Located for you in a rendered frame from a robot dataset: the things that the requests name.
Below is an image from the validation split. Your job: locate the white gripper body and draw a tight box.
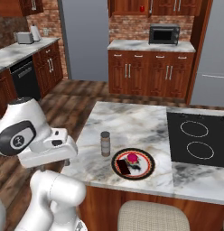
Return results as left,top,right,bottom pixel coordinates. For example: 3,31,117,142
18,140,79,169

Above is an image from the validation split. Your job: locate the brown cinnamon bottle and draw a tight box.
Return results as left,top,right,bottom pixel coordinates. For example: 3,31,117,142
100,131,111,158

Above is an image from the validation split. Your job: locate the dark chocolate bar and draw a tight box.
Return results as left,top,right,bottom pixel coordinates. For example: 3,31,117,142
116,159,132,176

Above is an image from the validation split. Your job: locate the pink cupcake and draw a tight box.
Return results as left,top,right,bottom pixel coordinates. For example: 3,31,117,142
126,152,142,170

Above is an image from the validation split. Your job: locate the black red patterned plate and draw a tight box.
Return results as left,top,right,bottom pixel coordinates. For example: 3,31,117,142
110,147,156,181

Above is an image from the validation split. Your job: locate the wooden base cabinet run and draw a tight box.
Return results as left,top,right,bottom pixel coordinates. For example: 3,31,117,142
107,49,196,100

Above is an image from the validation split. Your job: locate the wooden island base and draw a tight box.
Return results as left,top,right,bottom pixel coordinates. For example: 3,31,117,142
78,185,224,231

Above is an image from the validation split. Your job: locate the black dishwasher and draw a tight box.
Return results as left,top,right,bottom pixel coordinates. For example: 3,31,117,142
9,55,42,102

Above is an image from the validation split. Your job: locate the beige upholstered stool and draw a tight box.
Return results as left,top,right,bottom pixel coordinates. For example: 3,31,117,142
117,200,191,231

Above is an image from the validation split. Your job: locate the silver toaster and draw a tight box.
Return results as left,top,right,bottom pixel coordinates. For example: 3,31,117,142
14,31,35,45

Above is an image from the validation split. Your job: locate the white paper towel roll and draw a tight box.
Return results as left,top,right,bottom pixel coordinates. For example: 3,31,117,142
29,23,42,42

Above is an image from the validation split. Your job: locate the black hob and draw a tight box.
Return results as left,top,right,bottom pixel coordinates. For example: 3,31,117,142
166,111,224,169

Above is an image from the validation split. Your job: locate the black toaster oven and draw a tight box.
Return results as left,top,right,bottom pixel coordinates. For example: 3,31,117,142
148,23,182,46

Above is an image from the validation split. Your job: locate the grey fridge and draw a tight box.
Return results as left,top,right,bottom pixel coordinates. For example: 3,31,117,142
190,0,224,108

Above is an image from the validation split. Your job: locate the wooden base cabinet with handles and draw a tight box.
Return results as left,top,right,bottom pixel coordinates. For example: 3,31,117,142
32,40,64,99

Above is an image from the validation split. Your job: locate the wooden wall cabinet run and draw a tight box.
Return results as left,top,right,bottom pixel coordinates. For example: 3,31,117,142
107,0,206,18

